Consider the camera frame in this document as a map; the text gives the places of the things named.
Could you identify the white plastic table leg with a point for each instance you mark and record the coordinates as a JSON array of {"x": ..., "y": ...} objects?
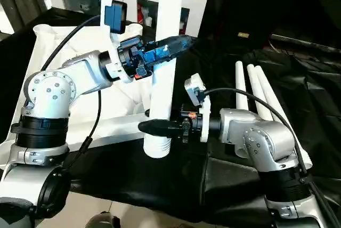
[
  {"x": 162, "y": 95},
  {"x": 241, "y": 84},
  {"x": 254, "y": 89},
  {"x": 269, "y": 97}
]

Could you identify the black metal rod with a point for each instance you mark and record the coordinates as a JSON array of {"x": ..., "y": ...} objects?
[{"x": 303, "y": 41}]

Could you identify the black plastic mat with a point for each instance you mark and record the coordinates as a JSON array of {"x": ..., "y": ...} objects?
[{"x": 298, "y": 79}]

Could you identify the white plastic table top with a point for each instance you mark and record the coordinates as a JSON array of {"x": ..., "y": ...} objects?
[{"x": 125, "y": 100}]

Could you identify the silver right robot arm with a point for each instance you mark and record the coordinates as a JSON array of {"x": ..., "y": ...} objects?
[{"x": 261, "y": 137}]

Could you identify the small yellow label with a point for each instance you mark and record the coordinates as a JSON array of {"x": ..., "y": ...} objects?
[{"x": 243, "y": 35}]

